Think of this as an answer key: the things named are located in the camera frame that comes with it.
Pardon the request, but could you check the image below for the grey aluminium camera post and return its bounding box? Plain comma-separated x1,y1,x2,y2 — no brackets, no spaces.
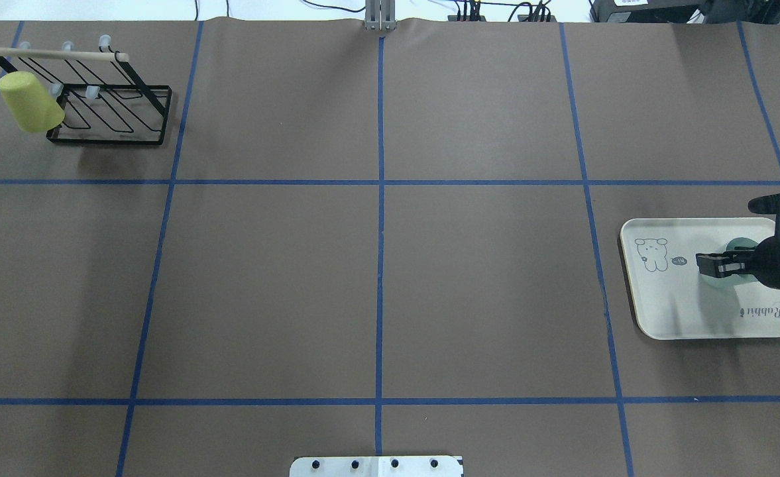
363,0,398,31

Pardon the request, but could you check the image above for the black equipment box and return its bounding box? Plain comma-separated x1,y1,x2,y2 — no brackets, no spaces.
589,1,780,25

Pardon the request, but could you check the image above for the pale green plastic cup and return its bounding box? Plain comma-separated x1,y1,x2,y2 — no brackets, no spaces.
696,237,758,289

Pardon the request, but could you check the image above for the black wire cup rack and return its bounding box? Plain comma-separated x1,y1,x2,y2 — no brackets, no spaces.
0,35,174,147

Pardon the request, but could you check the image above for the yellow-green plastic cup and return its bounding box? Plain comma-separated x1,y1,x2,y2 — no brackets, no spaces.
0,72,65,133

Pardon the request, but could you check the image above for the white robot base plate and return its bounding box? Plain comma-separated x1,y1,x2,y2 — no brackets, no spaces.
289,455,465,476

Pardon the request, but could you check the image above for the cream rabbit print tray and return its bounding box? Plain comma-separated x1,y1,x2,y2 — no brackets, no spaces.
620,217,780,339

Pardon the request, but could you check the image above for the black power strip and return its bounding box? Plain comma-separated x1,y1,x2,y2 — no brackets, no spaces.
447,13,558,23

